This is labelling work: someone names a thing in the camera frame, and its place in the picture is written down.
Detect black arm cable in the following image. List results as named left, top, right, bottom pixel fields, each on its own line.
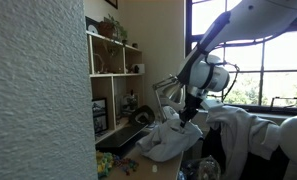
left=205, top=54, right=241, bottom=102

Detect potted green plant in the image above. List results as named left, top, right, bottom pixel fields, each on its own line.
left=97, top=13, right=129, bottom=57

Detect dark wall picture frame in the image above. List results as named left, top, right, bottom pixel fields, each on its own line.
left=104, top=0, right=119, bottom=10

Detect crinkled clear plastic bag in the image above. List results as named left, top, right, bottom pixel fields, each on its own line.
left=180, top=155, right=222, bottom=180

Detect wire stand on windowsill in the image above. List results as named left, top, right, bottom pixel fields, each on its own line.
left=269, top=96, right=297, bottom=110

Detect small white box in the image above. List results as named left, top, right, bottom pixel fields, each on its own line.
left=131, top=63, right=146, bottom=75

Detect grey piece of clothing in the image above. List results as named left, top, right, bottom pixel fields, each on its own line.
left=135, top=117, right=204, bottom=164

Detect wooden shelf unit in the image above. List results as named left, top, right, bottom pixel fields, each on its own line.
left=85, top=29, right=146, bottom=145

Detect dark microscope figure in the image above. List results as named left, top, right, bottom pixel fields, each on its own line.
left=121, top=89, right=140, bottom=114

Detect dark framed disc picture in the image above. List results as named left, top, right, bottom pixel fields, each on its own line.
left=84, top=15, right=101, bottom=35

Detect black laptop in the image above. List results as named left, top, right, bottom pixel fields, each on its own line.
left=95, top=122, right=150, bottom=150

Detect white curved ornament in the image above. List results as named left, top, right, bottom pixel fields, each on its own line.
left=93, top=52, right=106, bottom=75

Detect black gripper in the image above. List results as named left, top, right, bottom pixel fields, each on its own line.
left=178, top=92, right=206, bottom=130

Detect silver desk lamp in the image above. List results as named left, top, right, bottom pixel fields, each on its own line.
left=152, top=74, right=186, bottom=122

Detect black headphones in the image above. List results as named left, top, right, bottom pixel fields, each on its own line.
left=129, top=104, right=156, bottom=128

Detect yellow green toy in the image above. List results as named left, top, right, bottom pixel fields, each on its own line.
left=95, top=150, right=115, bottom=180

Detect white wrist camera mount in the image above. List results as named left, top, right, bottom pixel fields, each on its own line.
left=200, top=96, right=226, bottom=110

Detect colourful bead cluster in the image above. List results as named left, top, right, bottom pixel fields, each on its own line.
left=112, top=155, right=140, bottom=177

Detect black framed photo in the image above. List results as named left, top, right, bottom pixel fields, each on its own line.
left=91, top=96, right=110, bottom=137

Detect light grey hoodie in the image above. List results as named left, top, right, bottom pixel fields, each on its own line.
left=205, top=104, right=283, bottom=180

